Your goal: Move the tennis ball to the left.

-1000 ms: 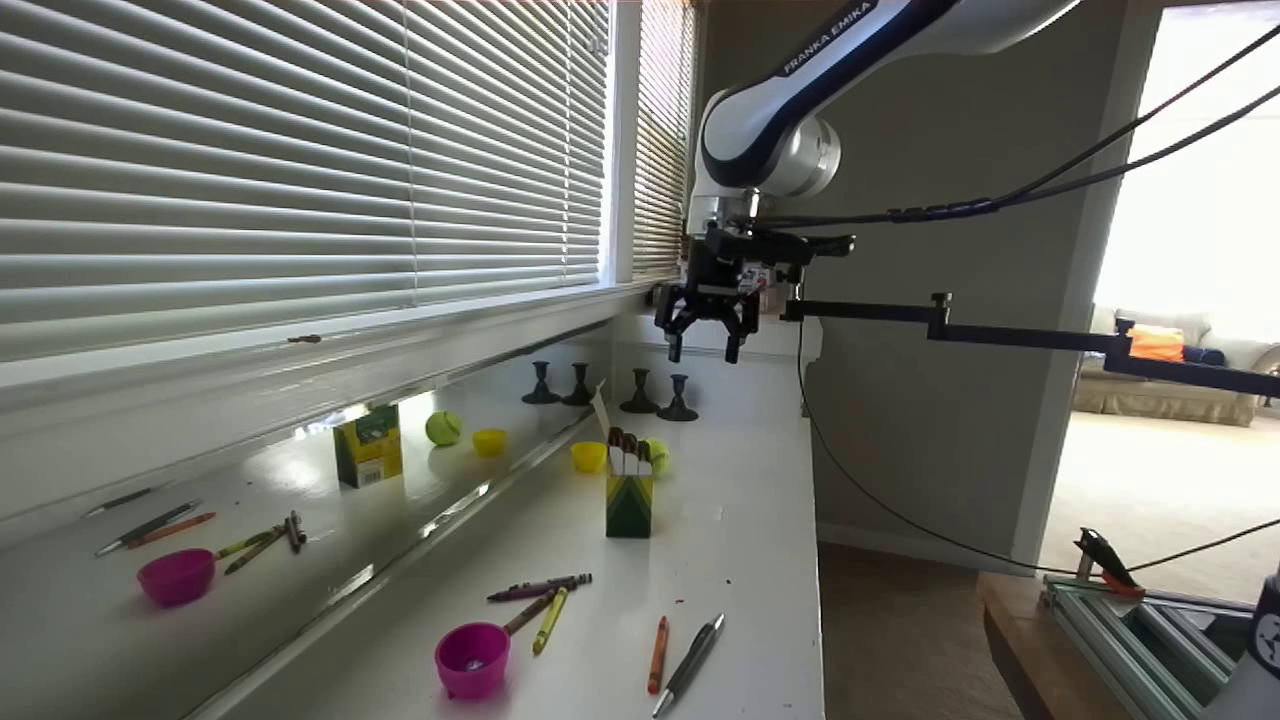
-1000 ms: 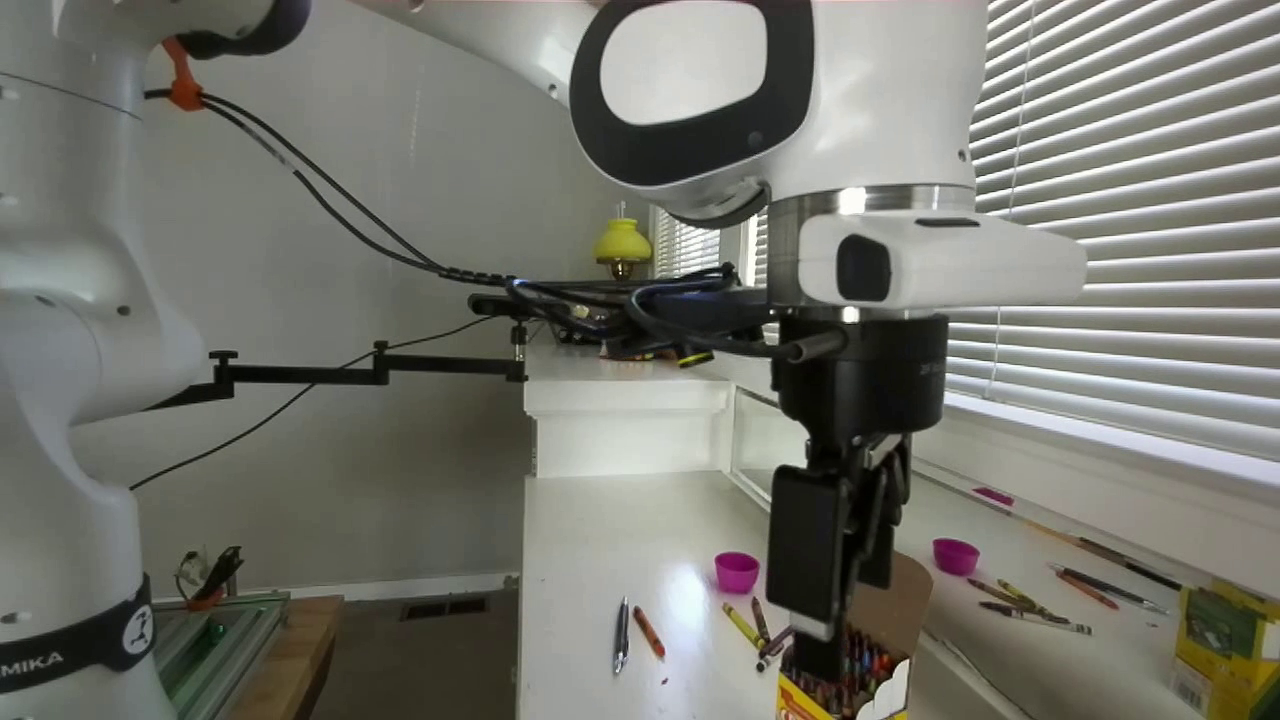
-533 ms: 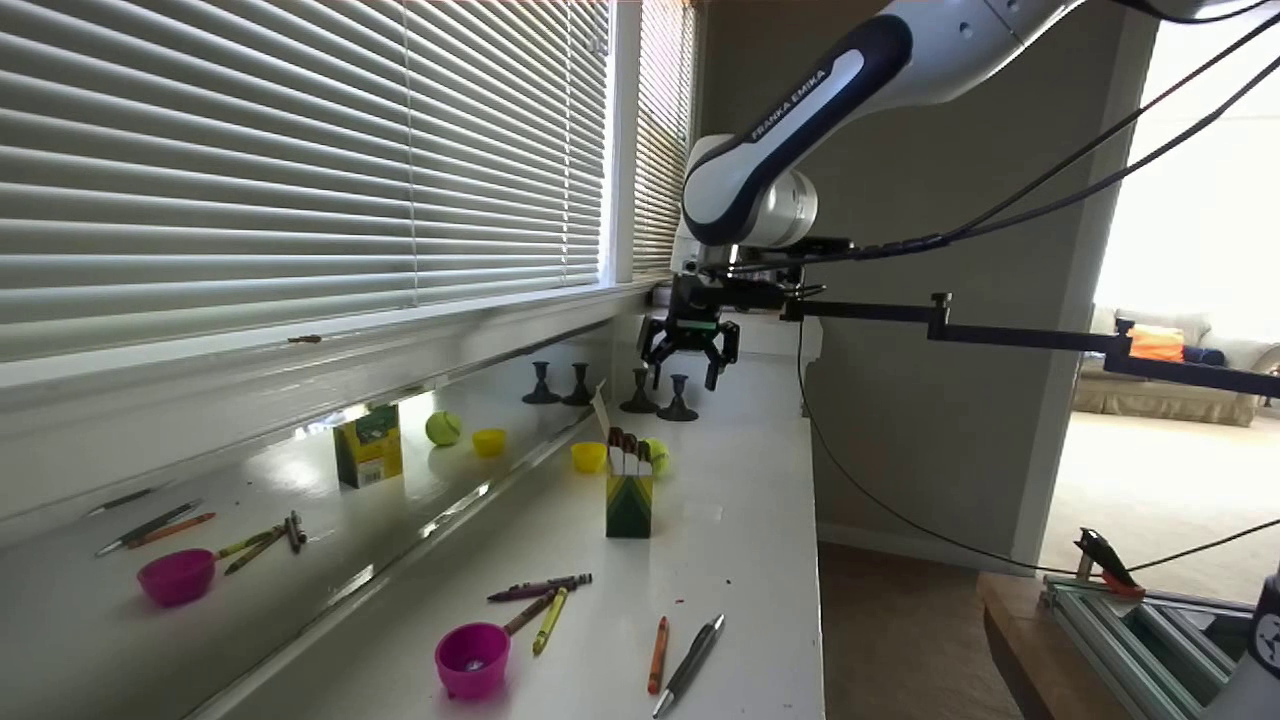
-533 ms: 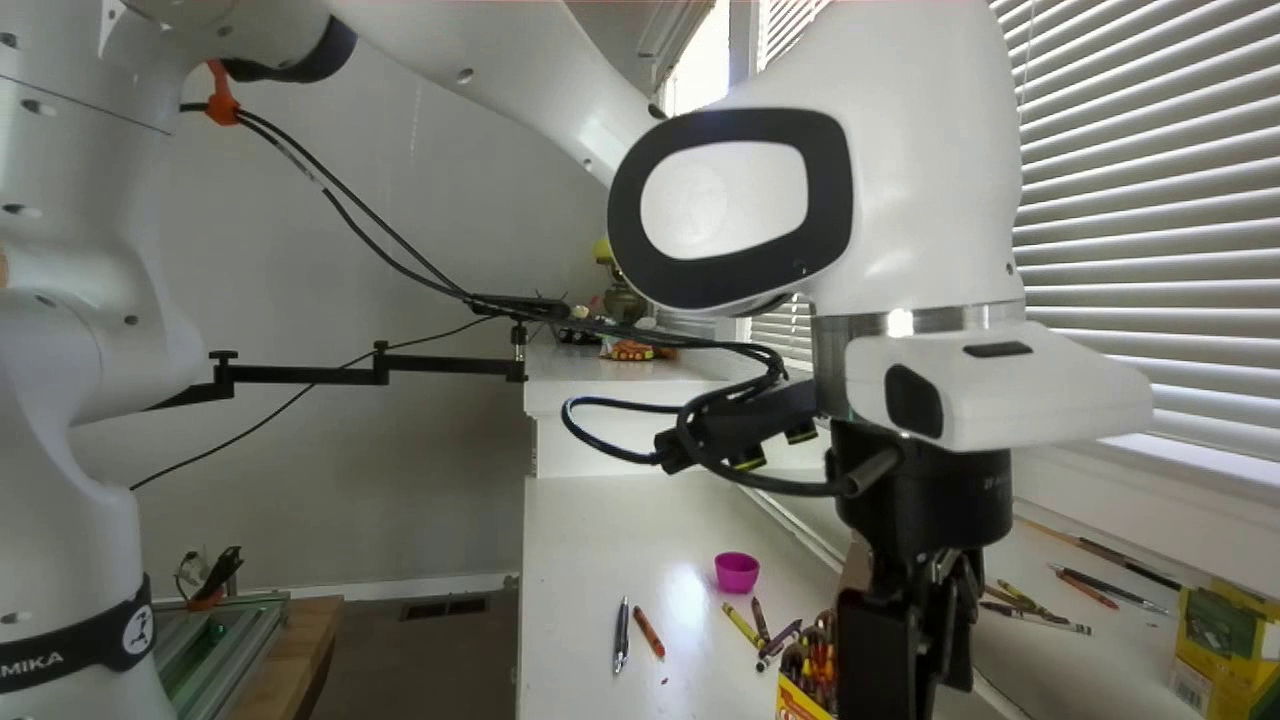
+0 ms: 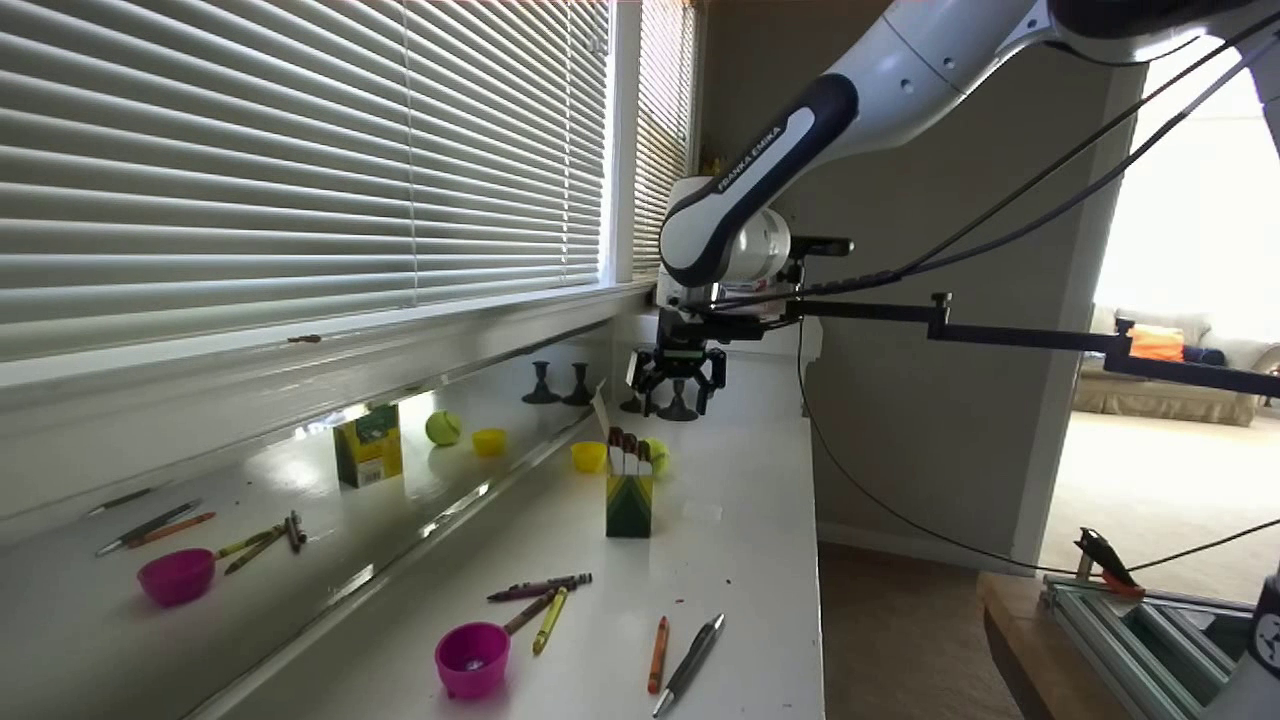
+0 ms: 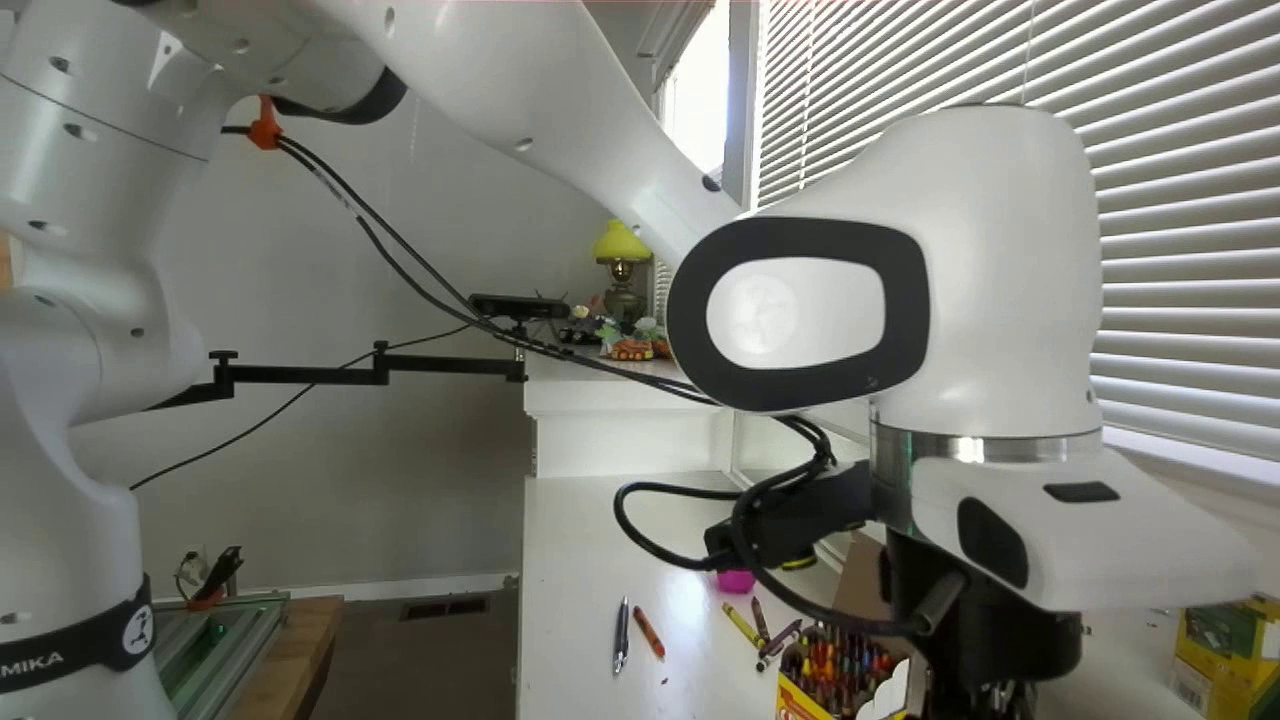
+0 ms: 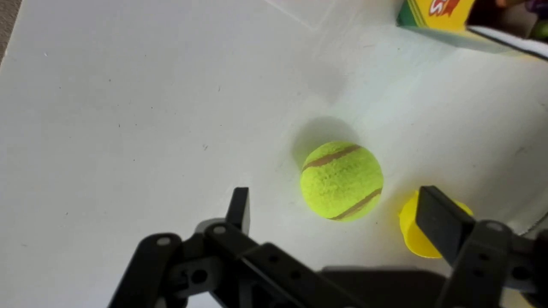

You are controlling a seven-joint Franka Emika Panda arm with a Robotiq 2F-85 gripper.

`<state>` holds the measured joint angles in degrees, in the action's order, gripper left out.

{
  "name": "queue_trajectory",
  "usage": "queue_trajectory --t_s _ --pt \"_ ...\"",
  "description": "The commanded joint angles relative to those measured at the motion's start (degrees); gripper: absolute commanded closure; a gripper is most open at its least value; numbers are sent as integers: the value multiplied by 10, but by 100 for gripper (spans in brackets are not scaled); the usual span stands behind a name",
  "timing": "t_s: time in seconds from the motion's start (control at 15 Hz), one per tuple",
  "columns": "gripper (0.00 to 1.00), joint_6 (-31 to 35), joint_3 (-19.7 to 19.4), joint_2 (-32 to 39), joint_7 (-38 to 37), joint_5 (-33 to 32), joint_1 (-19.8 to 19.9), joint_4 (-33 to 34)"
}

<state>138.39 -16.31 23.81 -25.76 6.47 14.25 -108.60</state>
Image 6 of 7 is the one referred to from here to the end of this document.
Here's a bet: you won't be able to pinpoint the dark floor vent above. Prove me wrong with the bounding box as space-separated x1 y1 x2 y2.
401 593 492 623

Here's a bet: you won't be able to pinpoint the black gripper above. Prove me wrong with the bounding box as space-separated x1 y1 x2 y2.
875 526 1089 720

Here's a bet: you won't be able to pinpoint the green yellow crayon box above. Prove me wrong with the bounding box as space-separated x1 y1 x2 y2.
772 618 927 720

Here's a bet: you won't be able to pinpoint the black stereo camera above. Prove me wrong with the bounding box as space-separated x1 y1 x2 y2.
463 288 578 325

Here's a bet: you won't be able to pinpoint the green glass tray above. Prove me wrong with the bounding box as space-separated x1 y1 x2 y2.
150 593 298 720

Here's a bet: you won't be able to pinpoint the yellow crayon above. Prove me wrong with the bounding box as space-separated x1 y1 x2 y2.
722 599 768 651

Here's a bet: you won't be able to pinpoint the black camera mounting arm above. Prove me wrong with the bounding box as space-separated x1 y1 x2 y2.
150 335 533 411

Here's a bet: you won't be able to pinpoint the dark crayon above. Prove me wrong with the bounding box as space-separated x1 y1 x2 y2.
754 613 808 676

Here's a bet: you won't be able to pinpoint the grey black pen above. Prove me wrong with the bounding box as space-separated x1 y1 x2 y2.
610 595 638 684

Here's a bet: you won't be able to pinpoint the wooden side table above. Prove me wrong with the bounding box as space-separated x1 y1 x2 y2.
211 593 352 720

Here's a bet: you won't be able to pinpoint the orange crayon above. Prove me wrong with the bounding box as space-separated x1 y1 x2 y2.
630 604 671 663

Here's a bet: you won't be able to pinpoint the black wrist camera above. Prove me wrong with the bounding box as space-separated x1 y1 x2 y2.
700 459 890 568

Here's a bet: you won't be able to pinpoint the red black pliers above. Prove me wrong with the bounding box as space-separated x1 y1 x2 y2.
174 538 249 613

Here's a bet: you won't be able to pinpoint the orange cable clip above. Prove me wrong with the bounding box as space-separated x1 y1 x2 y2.
249 91 288 153

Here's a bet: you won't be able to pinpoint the yellow flowers in basket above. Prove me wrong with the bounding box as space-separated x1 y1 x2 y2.
587 214 661 320

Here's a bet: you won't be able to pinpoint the thin black cable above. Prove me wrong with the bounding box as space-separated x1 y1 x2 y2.
130 317 481 495

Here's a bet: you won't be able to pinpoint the wide white window blind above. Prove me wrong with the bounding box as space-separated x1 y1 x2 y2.
756 0 1280 471

